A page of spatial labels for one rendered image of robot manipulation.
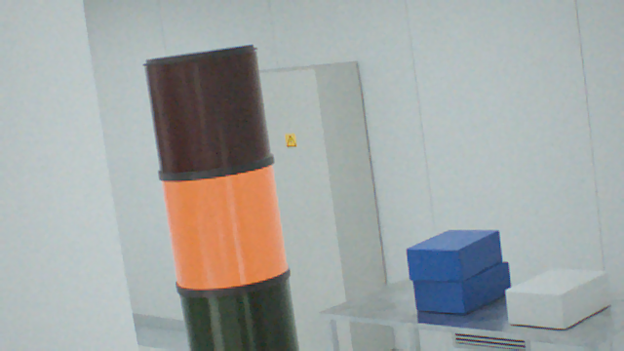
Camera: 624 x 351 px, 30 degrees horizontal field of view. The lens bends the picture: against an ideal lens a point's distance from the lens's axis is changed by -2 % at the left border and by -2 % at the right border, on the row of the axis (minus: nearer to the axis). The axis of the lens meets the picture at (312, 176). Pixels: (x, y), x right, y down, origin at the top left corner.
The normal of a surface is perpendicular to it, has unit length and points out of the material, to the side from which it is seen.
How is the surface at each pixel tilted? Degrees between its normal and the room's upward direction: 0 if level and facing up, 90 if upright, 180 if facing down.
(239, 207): 90
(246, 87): 90
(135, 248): 90
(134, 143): 90
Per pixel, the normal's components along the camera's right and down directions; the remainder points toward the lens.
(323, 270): -0.69, 0.19
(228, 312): -0.07, 0.15
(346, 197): 0.71, 0.00
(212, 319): -0.36, 0.18
